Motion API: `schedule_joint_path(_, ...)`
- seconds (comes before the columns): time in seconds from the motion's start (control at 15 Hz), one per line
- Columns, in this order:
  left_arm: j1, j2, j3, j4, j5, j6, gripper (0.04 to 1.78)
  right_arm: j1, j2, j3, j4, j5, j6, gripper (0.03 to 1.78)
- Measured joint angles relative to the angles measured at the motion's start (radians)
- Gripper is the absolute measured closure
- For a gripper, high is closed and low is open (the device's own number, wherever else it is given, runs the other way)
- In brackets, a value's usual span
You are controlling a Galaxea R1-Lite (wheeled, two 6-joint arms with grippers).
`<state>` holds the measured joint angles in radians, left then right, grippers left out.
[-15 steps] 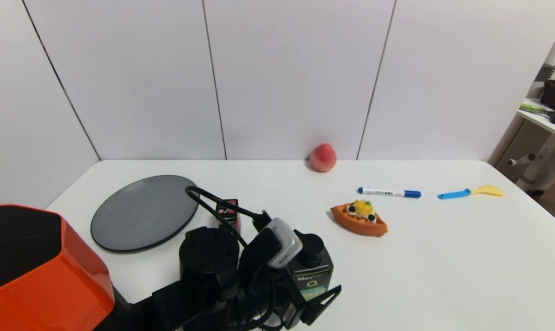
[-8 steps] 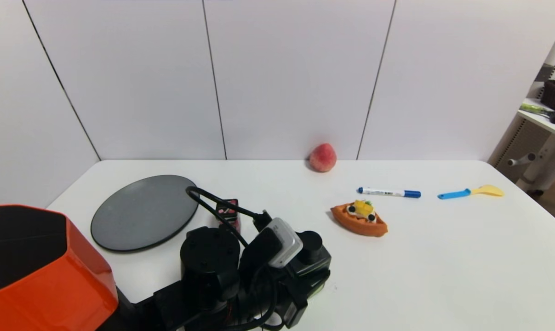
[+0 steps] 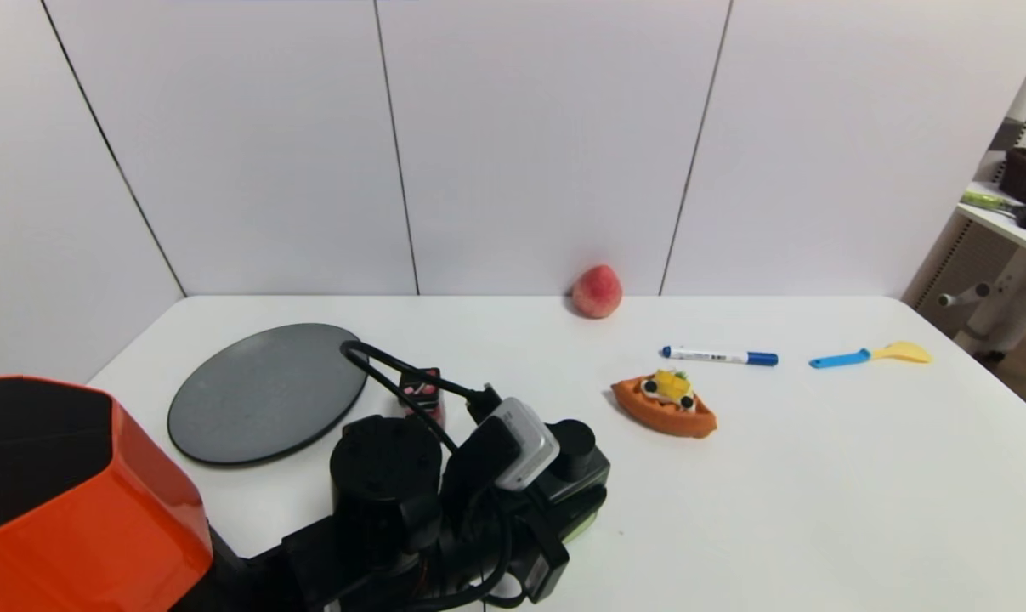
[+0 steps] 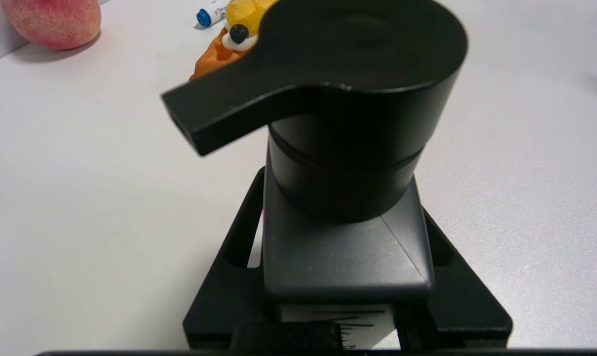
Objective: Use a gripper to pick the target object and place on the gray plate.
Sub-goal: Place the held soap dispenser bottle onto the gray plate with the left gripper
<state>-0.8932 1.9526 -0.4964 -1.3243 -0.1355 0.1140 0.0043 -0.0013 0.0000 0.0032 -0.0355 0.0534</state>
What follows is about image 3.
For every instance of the orange toy fruit tart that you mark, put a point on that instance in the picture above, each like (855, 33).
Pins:
(667, 412)

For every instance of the pink peach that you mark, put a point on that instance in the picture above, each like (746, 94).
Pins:
(598, 293)

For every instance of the black pump bottle green label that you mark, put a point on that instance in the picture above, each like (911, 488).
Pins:
(576, 450)

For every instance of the round gray plate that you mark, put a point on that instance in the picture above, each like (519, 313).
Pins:
(257, 395)

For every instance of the blue yellow toy spatula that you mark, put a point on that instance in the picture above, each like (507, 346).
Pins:
(840, 359)

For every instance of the black gum box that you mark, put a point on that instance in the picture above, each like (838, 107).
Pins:
(419, 393)

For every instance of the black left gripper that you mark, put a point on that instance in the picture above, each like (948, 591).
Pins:
(470, 501)

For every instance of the white marker blue cap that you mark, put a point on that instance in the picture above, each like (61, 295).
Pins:
(717, 355)

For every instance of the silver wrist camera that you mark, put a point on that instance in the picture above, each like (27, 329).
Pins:
(525, 442)

